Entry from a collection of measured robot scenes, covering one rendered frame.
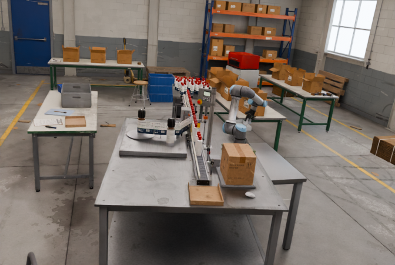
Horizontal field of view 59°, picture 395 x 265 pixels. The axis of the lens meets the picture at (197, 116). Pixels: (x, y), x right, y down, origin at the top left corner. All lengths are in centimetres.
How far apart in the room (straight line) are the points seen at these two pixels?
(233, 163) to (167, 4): 854
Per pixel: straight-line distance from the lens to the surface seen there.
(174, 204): 279
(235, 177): 307
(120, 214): 377
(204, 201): 279
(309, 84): 770
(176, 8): 1115
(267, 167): 360
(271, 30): 1140
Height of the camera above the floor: 229
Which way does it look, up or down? 17 degrees down
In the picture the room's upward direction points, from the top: 5 degrees clockwise
